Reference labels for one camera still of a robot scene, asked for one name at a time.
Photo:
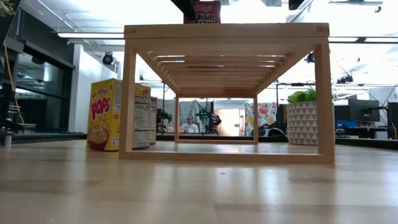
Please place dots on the succulent in patterned white pot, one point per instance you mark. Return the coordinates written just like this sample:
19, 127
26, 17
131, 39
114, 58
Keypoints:
300, 124

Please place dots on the floral patterned cloth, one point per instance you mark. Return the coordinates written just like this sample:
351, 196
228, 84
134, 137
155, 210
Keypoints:
264, 118

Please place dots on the purple Raisin Bran cereal box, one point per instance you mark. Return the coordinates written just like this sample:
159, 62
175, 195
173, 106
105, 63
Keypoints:
153, 124
206, 12

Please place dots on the light wooden slatted shelf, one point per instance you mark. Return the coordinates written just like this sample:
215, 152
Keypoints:
224, 31

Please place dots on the black upright panel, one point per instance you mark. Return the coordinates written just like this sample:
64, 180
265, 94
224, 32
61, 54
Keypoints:
392, 119

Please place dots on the black computer monitor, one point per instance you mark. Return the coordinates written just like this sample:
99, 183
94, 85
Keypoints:
341, 112
363, 110

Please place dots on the black background robot arm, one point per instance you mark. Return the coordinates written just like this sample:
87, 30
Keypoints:
214, 119
164, 119

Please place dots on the black ceiling spotlight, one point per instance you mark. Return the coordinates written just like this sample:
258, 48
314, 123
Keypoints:
309, 58
108, 59

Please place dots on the grey hanging cloth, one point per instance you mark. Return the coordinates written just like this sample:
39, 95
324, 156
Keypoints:
189, 107

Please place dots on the white cabinet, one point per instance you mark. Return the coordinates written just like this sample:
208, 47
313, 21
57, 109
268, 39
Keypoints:
384, 96

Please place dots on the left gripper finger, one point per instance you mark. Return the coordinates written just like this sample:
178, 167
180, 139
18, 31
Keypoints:
186, 9

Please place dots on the bushy green potted plant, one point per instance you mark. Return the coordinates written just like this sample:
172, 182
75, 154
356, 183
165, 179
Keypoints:
5, 7

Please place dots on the black framed glass partition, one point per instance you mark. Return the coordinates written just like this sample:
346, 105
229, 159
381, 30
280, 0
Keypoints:
46, 102

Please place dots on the blue box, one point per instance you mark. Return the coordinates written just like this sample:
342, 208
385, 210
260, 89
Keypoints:
345, 124

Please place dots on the person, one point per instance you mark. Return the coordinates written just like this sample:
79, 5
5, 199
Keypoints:
189, 127

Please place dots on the black metal table frame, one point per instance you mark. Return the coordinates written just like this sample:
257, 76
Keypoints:
46, 137

